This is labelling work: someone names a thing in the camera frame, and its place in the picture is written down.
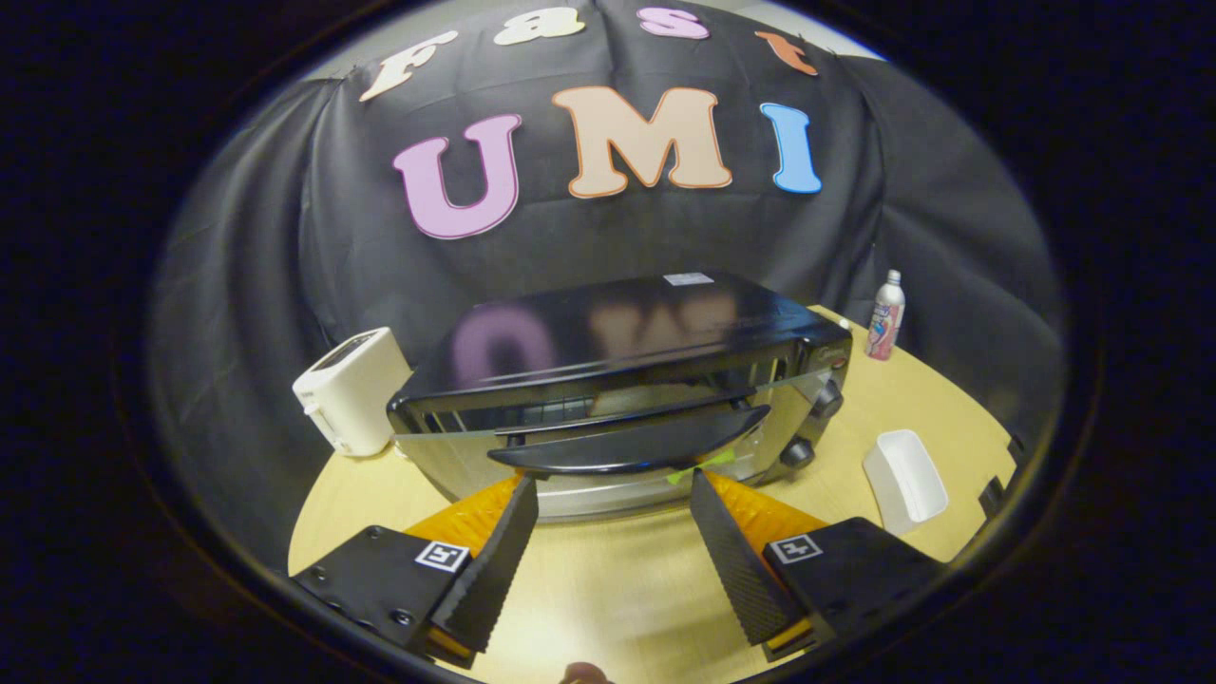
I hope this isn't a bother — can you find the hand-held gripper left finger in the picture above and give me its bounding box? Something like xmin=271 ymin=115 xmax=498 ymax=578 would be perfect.
xmin=290 ymin=473 xmax=541 ymax=671

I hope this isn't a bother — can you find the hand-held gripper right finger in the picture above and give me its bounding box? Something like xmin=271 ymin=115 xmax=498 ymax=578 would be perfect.
xmin=690 ymin=467 xmax=949 ymax=664

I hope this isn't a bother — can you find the white bread lettuce sandwich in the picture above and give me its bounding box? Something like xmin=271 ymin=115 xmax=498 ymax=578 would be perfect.
xmin=665 ymin=448 xmax=740 ymax=486

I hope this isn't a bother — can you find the black toaster oven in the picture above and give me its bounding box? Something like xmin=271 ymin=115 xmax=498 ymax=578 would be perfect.
xmin=387 ymin=271 xmax=853 ymax=523

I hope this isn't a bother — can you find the white pop-up toaster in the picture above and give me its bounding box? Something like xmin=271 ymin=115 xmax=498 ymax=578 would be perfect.
xmin=292 ymin=327 xmax=414 ymax=459

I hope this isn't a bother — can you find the white plastic tray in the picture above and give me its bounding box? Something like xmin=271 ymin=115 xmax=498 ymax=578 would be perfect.
xmin=862 ymin=428 xmax=950 ymax=538

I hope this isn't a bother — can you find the white pink-label bottle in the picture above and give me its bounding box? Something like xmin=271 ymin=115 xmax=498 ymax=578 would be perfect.
xmin=864 ymin=269 xmax=906 ymax=362

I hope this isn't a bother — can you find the black backdrop cloth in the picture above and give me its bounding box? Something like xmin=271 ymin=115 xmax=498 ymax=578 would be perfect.
xmin=147 ymin=0 xmax=1070 ymax=576

